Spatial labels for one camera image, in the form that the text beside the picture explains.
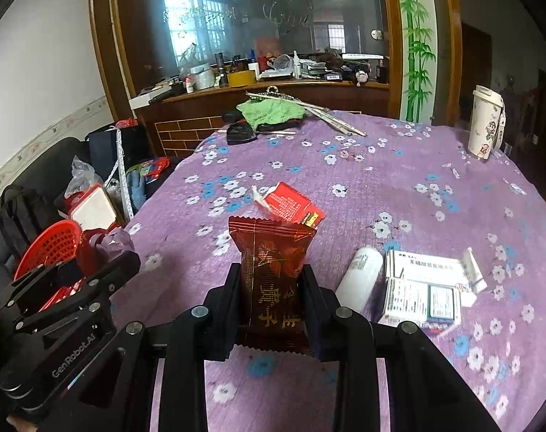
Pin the green cloth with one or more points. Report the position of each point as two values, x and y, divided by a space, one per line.
270 112

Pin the white spray bottle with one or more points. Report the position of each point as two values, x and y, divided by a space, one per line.
296 66

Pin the navy bag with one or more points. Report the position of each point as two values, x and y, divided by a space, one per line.
104 148

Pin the red plastic basket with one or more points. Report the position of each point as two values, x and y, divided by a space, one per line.
48 247

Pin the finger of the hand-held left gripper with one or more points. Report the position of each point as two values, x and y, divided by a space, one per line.
115 267
43 276

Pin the wood framed glass panel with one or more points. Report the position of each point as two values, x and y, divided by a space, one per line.
255 18

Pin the thin wooden stick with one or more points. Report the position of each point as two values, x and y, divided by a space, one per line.
277 132

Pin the white plastic bottle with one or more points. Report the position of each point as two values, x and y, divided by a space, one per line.
360 274

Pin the bamboo wall painting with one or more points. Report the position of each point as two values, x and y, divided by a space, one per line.
414 40

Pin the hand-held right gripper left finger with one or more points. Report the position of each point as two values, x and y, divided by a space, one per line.
230 288

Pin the clear plastic bag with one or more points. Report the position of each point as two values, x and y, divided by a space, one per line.
81 175

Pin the black flashlight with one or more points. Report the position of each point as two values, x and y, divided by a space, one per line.
219 69

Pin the black pouch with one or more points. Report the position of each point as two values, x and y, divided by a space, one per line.
240 134

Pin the black backpack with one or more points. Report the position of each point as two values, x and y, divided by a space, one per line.
23 216

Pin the white box with red rim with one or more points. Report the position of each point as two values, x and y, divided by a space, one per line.
93 209

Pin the wooden cabinet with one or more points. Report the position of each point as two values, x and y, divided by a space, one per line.
192 117

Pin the white medicine box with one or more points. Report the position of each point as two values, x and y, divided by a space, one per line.
421 292

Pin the white printed cup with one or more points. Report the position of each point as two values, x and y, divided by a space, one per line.
484 121

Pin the black sofa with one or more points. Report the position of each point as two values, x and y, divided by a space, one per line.
43 162

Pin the dark red snack packet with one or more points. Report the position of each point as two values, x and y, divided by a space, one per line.
273 256

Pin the bundle of pale sticks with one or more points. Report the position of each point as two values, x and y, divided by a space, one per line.
327 114

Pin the small white tube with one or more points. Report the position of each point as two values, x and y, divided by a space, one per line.
473 267

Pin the white striped stick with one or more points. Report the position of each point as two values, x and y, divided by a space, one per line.
123 171

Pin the yellow tape roll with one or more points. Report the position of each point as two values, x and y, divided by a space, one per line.
242 78

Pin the red plastic bag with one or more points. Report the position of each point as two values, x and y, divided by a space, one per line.
99 247

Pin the colourful printed bag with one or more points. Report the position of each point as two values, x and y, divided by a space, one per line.
147 173

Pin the purple floral tablecloth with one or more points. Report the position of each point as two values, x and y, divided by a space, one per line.
367 189

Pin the red cigarette box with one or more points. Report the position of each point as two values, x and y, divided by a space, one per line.
291 202

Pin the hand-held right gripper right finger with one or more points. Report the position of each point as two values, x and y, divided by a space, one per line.
311 297

